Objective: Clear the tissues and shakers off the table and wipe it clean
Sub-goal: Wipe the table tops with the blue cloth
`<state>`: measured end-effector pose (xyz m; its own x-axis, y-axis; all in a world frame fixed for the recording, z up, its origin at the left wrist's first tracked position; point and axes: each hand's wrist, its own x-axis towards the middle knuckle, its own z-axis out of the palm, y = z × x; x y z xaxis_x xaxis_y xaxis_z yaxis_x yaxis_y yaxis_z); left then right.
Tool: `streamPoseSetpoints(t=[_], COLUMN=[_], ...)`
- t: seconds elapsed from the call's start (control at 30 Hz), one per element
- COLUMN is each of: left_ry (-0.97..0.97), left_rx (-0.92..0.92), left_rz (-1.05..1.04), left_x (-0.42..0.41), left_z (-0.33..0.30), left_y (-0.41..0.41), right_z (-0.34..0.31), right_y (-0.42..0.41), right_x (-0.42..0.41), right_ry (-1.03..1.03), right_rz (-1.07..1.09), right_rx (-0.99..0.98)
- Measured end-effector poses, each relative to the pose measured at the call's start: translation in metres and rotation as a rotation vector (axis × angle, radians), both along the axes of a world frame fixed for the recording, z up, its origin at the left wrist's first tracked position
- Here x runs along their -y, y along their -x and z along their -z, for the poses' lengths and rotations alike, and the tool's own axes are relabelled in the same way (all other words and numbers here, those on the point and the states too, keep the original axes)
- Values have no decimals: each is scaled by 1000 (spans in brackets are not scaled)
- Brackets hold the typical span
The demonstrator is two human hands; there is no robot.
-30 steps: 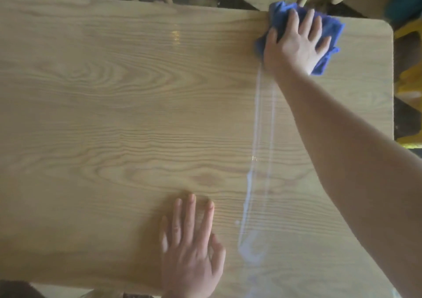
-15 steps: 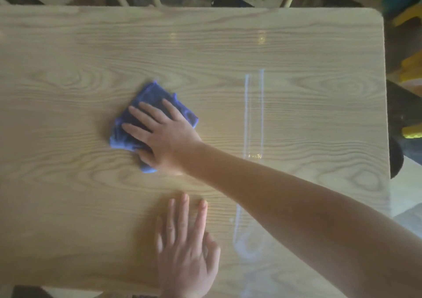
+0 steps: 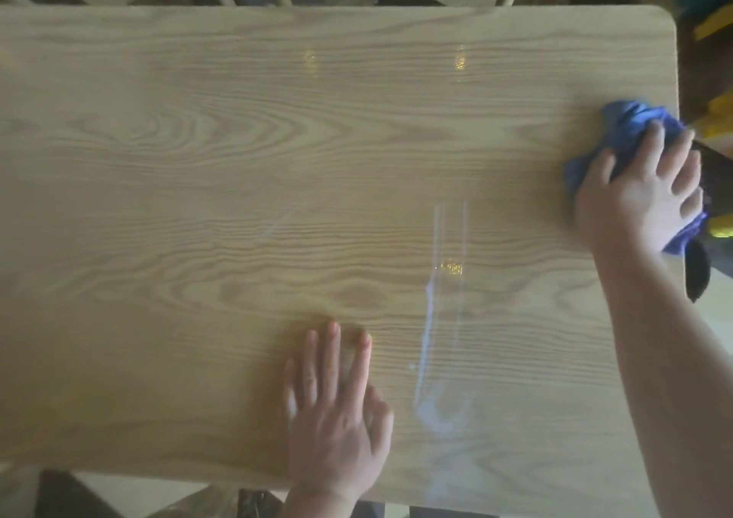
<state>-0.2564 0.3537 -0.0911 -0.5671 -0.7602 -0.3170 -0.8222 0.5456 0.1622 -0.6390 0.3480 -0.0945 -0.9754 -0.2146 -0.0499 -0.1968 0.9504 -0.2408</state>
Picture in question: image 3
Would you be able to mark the person's right forearm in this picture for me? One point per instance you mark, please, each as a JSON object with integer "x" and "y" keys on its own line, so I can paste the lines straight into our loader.
{"x": 676, "y": 374}

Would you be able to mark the yellow plastic stool stack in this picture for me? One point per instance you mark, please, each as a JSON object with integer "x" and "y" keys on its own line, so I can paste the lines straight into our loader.
{"x": 718, "y": 117}

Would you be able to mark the person's right hand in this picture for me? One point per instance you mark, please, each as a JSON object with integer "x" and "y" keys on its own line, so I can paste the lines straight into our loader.
{"x": 635, "y": 208}

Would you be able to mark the person's left hand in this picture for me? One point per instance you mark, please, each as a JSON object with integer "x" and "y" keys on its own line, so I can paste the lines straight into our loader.
{"x": 338, "y": 432}

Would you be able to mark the blue cleaning cloth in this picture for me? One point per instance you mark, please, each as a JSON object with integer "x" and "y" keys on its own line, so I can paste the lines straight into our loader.
{"x": 627, "y": 125}

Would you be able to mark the black trash bin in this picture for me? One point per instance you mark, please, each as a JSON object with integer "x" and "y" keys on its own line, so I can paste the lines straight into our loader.
{"x": 697, "y": 271}

